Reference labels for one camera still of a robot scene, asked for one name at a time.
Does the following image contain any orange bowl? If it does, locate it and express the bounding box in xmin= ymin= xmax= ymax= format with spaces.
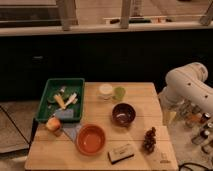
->
xmin=76 ymin=124 xmax=106 ymax=156

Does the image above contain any red yellow apple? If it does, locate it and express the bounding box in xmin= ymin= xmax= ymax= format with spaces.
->
xmin=46 ymin=117 xmax=61 ymax=132

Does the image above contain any white utensil in tray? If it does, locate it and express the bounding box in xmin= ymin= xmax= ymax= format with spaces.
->
xmin=65 ymin=93 xmax=77 ymax=107

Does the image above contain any green cup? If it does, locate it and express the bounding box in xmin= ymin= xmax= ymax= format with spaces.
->
xmin=114 ymin=87 xmax=126 ymax=101

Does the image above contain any green plastic tray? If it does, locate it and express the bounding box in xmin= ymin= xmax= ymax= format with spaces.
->
xmin=35 ymin=78 xmax=85 ymax=123

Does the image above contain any white lidded container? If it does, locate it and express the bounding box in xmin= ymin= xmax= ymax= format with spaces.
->
xmin=98 ymin=83 xmax=113 ymax=100

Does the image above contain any black cable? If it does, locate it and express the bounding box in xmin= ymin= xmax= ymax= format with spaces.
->
xmin=178 ymin=161 xmax=213 ymax=171

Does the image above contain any dark grape bunch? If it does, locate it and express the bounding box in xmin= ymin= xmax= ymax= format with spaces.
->
xmin=143 ymin=127 xmax=156 ymax=154

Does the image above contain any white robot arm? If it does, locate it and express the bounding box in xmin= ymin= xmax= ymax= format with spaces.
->
xmin=159 ymin=62 xmax=213 ymax=114

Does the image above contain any black beige sponge block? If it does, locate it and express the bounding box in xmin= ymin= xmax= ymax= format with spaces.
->
xmin=108 ymin=144 xmax=134 ymax=164

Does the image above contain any bottle rack with bottles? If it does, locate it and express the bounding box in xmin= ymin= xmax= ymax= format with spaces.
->
xmin=176 ymin=103 xmax=212 ymax=148

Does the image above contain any blue grey cloth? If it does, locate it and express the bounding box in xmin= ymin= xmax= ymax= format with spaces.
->
xmin=62 ymin=123 xmax=82 ymax=142

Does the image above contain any dark brown bowl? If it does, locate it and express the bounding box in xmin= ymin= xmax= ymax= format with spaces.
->
xmin=112 ymin=103 xmax=136 ymax=127

